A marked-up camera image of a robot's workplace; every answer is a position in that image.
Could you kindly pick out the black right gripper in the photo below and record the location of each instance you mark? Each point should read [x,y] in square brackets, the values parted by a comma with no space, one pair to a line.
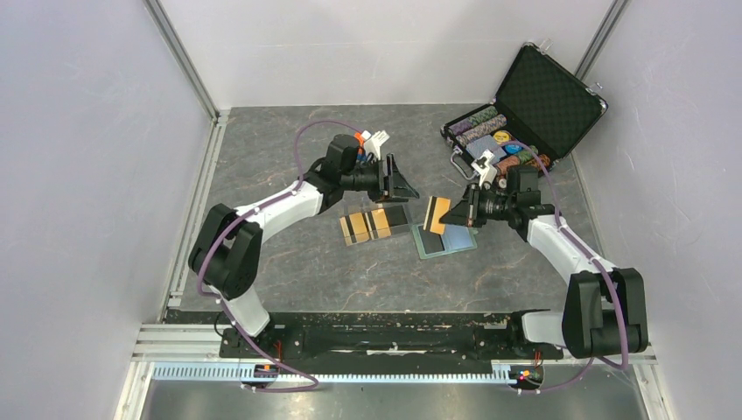
[467,212]

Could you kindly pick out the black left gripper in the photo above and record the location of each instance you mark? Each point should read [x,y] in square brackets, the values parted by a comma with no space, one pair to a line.
[395,187]

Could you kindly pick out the gold striped credit card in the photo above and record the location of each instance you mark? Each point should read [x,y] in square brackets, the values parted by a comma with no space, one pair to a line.
[437,207]

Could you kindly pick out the green card holder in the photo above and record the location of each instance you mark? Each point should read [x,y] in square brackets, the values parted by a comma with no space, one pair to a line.
[456,239]

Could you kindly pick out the black credit card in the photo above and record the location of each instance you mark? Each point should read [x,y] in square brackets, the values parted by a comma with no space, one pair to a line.
[431,243]

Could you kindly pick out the clear tray with cards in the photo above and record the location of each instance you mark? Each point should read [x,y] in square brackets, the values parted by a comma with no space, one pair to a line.
[374,223]

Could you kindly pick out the blue orange card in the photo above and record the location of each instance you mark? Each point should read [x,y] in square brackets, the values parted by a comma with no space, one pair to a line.
[362,137]

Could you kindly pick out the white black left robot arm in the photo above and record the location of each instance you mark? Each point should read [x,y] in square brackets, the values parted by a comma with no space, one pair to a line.
[225,256]

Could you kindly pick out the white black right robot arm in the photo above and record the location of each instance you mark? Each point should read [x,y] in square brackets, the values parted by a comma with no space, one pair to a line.
[604,313]

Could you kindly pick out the black poker chip case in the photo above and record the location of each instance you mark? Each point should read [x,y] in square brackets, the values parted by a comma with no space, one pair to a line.
[538,103]

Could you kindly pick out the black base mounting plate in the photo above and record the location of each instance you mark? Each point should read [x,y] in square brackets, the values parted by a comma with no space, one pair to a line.
[398,343]

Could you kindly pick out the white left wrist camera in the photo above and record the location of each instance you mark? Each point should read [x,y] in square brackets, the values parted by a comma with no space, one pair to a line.
[372,144]

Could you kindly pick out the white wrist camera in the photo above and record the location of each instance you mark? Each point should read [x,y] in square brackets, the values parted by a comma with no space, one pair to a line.
[485,168]
[372,144]

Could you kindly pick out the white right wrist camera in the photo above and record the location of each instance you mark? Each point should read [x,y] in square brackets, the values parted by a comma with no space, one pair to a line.
[485,168]

